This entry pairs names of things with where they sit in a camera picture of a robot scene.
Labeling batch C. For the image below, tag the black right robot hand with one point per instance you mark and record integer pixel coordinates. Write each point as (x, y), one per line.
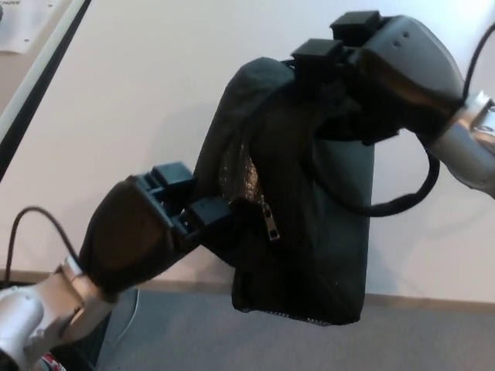
(410, 69)

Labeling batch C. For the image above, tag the dark grey lumpy object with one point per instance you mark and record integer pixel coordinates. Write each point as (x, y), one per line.
(1, 9)

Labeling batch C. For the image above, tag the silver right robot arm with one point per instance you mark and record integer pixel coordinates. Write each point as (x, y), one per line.
(464, 147)

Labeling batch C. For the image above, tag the white printed paper sheet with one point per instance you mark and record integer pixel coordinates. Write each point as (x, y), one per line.
(31, 27)

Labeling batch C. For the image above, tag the black fabric lunch bag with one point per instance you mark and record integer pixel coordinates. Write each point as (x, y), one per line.
(340, 232)

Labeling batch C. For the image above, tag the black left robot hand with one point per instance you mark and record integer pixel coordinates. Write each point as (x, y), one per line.
(127, 232)

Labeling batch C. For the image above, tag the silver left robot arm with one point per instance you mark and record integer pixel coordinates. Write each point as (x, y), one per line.
(31, 309)

